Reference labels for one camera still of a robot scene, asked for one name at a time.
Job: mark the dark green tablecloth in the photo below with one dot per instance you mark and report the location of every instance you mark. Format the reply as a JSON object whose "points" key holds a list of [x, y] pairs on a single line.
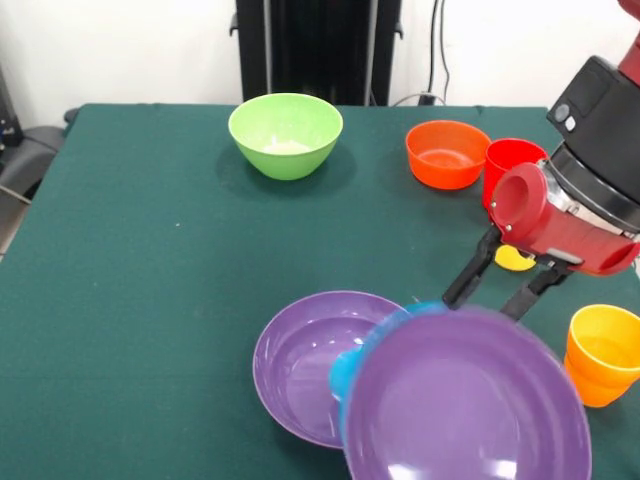
{"points": [[125, 325]]}

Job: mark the deep purple plastic bowl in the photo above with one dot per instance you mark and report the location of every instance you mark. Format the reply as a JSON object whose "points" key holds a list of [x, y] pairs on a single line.
{"points": [[470, 400]]}

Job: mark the grey pedestal foot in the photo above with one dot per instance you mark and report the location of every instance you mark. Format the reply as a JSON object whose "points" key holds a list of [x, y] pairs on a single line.
{"points": [[30, 155]]}

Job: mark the green plastic bowl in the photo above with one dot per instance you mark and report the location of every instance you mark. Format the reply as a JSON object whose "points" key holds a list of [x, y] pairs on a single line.
{"points": [[285, 150]]}

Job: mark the orange-red plastic bowl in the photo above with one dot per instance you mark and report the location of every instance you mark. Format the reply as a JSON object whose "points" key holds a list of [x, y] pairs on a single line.
{"points": [[445, 170]]}

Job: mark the yellow plastic cup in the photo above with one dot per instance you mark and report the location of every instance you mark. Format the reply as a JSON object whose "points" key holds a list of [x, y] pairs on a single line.
{"points": [[510, 260]]}

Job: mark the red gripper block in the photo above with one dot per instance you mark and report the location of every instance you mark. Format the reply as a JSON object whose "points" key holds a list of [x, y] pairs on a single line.
{"points": [[560, 230]]}

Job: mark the blue plastic cup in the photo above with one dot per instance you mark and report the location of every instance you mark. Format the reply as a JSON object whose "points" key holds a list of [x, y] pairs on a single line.
{"points": [[342, 375]]}

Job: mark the blue plastic bowl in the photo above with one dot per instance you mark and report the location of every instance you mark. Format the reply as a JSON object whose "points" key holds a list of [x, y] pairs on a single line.
{"points": [[395, 320]]}

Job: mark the black power plug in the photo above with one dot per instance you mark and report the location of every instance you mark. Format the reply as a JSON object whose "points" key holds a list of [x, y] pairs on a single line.
{"points": [[426, 99]]}

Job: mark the shallow purple plastic bowl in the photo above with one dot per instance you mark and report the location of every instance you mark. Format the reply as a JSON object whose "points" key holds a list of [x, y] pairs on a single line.
{"points": [[295, 370]]}

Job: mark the red plastic cup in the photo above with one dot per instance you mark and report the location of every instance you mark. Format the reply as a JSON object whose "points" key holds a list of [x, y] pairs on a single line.
{"points": [[505, 160]]}

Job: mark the orange plastic cup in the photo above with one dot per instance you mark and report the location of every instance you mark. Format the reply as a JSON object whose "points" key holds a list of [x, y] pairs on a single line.
{"points": [[600, 370]]}

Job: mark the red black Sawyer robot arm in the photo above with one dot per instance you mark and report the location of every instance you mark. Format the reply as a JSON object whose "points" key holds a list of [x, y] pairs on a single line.
{"points": [[595, 150]]}

